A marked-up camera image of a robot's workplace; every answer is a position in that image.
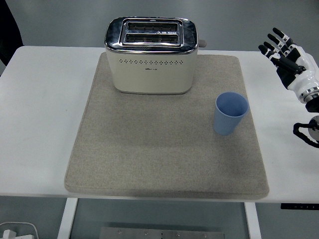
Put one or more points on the beige fabric mat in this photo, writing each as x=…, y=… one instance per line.
x=159, y=149

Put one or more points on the small white block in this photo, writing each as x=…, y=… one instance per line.
x=8, y=234

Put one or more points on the white plastic tray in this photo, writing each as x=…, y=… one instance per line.
x=31, y=229

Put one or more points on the white table leg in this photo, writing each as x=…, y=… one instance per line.
x=253, y=221
x=67, y=219

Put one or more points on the cream toaster chrome top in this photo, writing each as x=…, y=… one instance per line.
x=149, y=74

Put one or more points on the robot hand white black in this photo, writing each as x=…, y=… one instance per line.
x=302, y=74

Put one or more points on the blue ribbed cup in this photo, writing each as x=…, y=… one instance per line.
x=225, y=122

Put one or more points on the black table control panel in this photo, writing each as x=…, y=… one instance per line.
x=299, y=206

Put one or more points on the grey metal plate with screws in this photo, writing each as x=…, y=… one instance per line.
x=162, y=234

